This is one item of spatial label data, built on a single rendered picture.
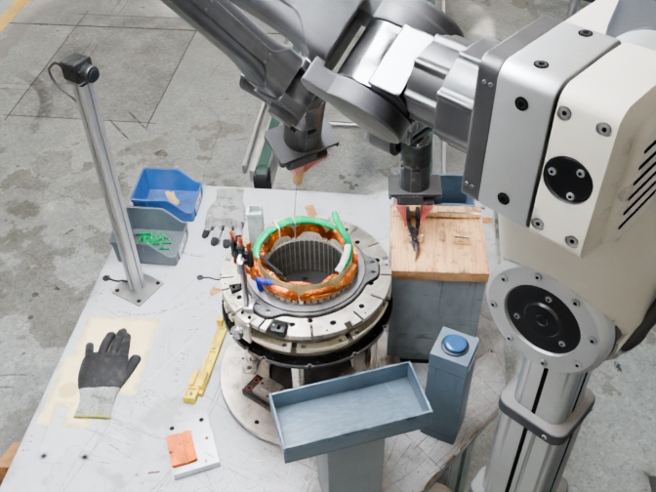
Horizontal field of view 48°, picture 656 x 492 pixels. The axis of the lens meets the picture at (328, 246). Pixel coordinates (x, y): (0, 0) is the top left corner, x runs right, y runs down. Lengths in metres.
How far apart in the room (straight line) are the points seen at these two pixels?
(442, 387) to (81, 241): 2.12
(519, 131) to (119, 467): 1.21
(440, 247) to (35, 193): 2.40
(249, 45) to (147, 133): 2.88
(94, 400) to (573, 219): 1.29
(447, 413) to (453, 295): 0.23
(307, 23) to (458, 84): 0.15
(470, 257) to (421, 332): 0.21
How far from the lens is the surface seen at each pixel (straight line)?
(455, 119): 0.55
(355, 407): 1.29
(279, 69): 0.97
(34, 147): 3.87
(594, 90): 0.49
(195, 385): 1.62
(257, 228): 1.41
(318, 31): 0.63
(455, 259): 1.48
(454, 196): 1.72
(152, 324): 1.77
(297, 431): 1.26
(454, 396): 1.42
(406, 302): 1.51
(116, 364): 1.70
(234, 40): 0.92
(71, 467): 1.60
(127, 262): 1.78
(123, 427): 1.62
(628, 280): 0.79
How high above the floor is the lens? 2.08
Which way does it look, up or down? 43 degrees down
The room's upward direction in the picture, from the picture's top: 1 degrees counter-clockwise
